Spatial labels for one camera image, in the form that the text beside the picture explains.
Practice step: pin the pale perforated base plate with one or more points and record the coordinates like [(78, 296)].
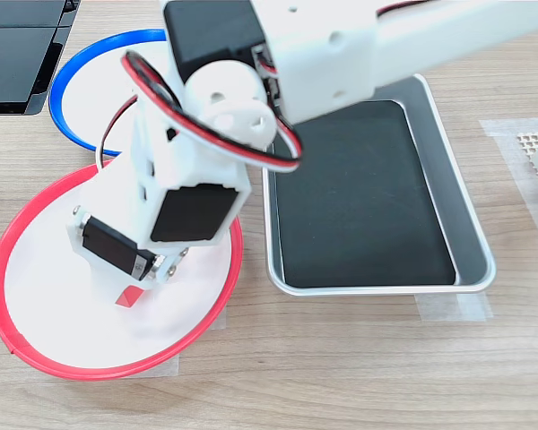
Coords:
[(531, 141)]

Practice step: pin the steel tray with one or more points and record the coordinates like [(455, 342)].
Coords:
[(471, 233)]

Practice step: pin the clear tape strip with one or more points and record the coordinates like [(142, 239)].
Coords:
[(453, 309), (219, 320), (172, 367)]

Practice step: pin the red wooden cube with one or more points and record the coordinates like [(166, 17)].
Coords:
[(127, 299)]

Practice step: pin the translucent white sheet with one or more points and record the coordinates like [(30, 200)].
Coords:
[(497, 134)]

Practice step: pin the black flat electronic device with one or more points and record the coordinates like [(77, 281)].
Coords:
[(13, 62)]

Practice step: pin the blue-rimmed white plate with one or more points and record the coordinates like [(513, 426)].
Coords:
[(85, 89)]

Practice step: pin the red-rimmed white plate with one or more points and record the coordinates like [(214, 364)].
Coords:
[(94, 345)]

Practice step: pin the black tray mat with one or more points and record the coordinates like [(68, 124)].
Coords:
[(363, 210)]

